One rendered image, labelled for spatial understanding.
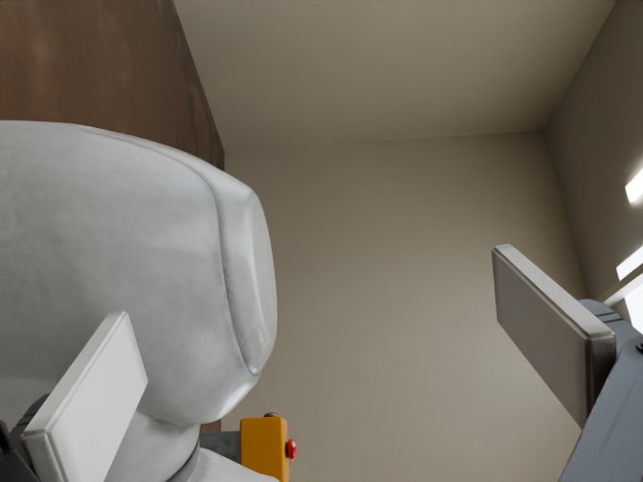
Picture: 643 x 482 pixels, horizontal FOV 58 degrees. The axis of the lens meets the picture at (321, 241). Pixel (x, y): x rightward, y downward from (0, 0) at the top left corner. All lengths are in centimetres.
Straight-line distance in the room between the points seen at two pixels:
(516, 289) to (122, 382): 13
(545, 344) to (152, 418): 18
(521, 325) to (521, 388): 630
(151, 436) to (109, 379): 10
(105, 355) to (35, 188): 10
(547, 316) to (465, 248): 665
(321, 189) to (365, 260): 105
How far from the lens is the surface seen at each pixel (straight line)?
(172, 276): 25
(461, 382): 635
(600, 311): 18
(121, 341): 21
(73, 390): 17
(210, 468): 37
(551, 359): 18
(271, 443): 114
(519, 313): 19
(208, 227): 26
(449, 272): 667
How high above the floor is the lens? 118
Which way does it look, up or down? level
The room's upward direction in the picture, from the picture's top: 86 degrees clockwise
